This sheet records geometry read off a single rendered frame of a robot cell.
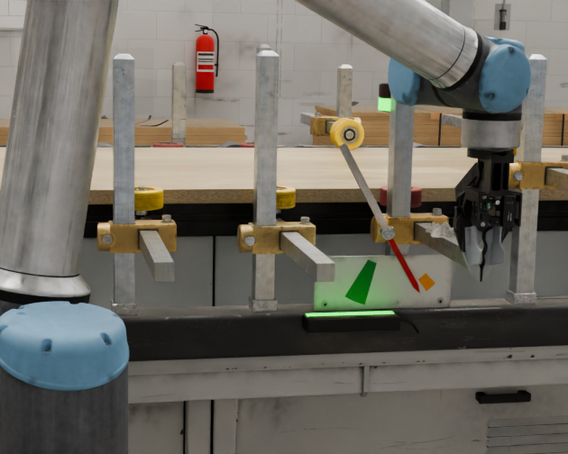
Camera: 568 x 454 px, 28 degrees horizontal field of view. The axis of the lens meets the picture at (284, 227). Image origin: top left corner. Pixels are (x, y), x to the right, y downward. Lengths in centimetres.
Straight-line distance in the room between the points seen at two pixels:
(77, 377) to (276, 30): 814
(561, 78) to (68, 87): 889
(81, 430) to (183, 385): 83
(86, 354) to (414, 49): 58
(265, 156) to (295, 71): 736
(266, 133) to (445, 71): 56
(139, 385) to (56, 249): 70
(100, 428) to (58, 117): 38
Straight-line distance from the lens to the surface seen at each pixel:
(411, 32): 147
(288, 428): 239
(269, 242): 201
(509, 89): 155
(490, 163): 173
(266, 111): 199
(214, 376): 209
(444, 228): 193
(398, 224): 206
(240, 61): 925
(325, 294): 205
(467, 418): 250
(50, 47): 140
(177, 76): 306
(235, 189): 217
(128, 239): 198
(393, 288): 209
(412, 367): 217
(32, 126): 141
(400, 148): 205
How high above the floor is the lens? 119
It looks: 10 degrees down
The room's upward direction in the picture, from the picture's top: 1 degrees clockwise
